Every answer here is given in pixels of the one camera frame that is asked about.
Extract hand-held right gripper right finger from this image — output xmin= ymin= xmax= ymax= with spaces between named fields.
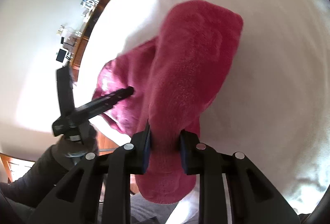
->
xmin=179 ymin=129 xmax=301 ymax=224

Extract bed with white duvet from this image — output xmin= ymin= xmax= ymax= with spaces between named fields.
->
xmin=77 ymin=0 xmax=330 ymax=224

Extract glass kettle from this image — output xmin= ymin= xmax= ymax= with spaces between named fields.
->
xmin=82 ymin=0 xmax=97 ymax=12

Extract person's left forearm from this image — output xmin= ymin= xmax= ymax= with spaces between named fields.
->
xmin=0 ymin=147 xmax=70 ymax=209

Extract pink fleece pants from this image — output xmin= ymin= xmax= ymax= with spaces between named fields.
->
xmin=94 ymin=0 xmax=244 ymax=205

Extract wooden shelf unit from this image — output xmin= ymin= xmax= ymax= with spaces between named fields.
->
xmin=70 ymin=0 xmax=145 ymax=72

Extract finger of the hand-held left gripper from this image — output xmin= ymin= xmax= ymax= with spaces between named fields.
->
xmin=56 ymin=66 xmax=76 ymax=121
xmin=75 ymin=86 xmax=134 ymax=121

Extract person's grey trousers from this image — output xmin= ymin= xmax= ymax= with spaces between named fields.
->
xmin=98 ymin=188 xmax=181 ymax=224

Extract person's left hand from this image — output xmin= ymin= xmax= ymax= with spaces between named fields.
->
xmin=50 ymin=123 xmax=100 ymax=171

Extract small white framed screen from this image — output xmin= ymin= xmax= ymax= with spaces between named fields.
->
xmin=56 ymin=49 xmax=69 ymax=63

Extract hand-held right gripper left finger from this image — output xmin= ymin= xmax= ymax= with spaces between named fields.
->
xmin=28 ymin=118 xmax=152 ymax=224

